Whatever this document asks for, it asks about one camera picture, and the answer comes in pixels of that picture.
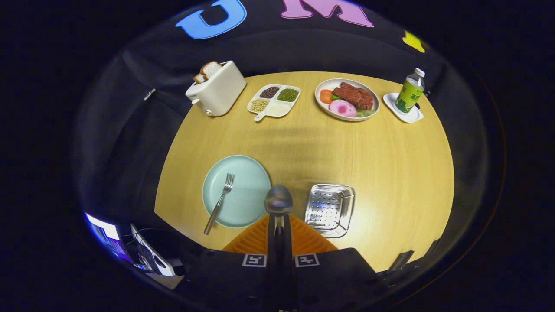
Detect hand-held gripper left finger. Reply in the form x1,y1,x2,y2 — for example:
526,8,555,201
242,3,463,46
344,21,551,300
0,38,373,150
186,214,280,312

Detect white toaster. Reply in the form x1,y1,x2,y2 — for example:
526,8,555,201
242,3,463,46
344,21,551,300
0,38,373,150
186,60,247,117

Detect light green plate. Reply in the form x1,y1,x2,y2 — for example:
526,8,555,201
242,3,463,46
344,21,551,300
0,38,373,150
202,155,272,229

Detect brown meat slices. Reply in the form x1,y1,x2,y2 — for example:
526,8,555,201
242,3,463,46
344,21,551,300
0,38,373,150
332,82,374,110

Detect white square coaster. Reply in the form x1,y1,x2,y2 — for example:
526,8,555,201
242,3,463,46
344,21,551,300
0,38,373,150
383,92,424,124

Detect pink round food slice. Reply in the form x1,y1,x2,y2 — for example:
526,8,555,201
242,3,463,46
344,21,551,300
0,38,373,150
329,99,357,118

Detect lit monitor screen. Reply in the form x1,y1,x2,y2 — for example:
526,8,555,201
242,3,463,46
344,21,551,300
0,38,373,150
85,212,127,260

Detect white oval food plate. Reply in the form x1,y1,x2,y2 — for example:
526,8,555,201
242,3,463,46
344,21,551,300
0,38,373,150
314,78,380,122

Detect laptop computer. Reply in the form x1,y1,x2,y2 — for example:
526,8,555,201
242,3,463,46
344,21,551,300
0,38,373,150
129,223,177,278

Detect metal spoon with brown handle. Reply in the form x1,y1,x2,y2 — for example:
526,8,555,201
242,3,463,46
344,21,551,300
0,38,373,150
264,184,294,237

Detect perforated metal basket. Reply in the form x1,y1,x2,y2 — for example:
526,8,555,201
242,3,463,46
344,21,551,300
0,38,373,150
304,184,356,238

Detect metal fork with brown handle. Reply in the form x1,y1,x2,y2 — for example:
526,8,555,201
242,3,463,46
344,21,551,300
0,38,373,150
204,173,235,235

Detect green label water bottle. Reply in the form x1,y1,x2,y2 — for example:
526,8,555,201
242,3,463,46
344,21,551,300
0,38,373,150
394,68,426,114

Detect white divided dish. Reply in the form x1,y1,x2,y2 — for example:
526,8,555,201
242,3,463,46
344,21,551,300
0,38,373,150
247,84,301,122

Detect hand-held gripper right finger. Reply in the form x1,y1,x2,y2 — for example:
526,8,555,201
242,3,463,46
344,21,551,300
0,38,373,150
280,214,383,312

